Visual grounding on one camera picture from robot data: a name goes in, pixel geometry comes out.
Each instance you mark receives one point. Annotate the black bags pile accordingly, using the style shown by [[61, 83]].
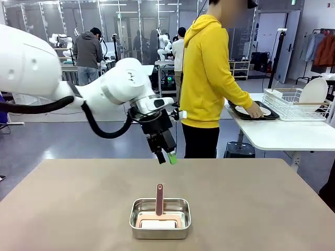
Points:
[[260, 61]]

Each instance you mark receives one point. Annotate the low shoe shelf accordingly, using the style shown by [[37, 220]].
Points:
[[239, 70]]

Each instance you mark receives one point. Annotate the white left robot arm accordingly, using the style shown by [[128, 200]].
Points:
[[26, 65]]

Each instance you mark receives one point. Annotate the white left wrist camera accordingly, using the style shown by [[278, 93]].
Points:
[[181, 115]]

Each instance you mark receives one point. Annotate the metal table with computer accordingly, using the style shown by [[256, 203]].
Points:
[[167, 81]]

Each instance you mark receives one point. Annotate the black tripod stand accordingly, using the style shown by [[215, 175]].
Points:
[[278, 57]]

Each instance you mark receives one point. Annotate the person's right forearm yellow sleeve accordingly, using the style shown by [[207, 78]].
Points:
[[239, 98]]

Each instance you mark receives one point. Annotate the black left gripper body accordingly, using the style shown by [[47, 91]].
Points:
[[159, 130]]

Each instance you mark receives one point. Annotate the dark brown serving tray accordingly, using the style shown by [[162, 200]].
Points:
[[272, 115]]

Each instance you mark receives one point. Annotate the black plastic stool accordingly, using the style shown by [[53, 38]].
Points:
[[239, 150]]

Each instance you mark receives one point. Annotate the light blue hanging shirt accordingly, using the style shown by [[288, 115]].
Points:
[[311, 47]]

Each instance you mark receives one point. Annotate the person in grey hoodie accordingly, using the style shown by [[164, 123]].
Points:
[[87, 55]]

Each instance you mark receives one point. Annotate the white side table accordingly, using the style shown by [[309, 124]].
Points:
[[288, 136]]

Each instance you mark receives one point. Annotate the orange jacket on rack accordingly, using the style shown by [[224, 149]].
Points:
[[325, 51]]

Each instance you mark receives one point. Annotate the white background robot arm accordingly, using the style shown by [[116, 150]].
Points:
[[164, 44]]

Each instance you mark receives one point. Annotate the person's right hand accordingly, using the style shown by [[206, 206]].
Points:
[[255, 111]]

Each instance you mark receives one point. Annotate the rectangular stainless steel container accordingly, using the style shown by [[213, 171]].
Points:
[[159, 234]]

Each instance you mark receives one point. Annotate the white robot on desk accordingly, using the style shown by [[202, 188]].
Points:
[[61, 41]]

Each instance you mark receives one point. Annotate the person in white shirt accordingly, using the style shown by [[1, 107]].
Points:
[[178, 52]]

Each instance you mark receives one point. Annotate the person in yellow hoodie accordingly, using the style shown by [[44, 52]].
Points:
[[204, 78]]

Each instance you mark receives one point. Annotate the pink lint roller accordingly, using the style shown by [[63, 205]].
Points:
[[159, 201]]

